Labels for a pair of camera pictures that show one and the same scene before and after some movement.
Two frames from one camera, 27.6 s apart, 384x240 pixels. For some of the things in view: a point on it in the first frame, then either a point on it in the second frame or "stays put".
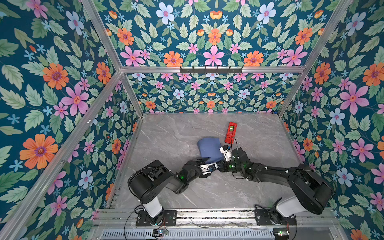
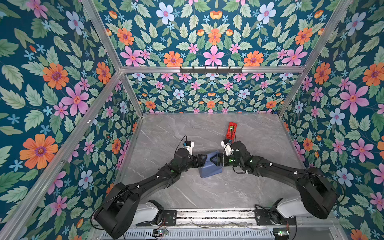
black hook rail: [210, 71] stays put
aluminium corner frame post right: [329, 33] stays put
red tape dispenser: [231, 132] stays put
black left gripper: [204, 176] to [201, 162]
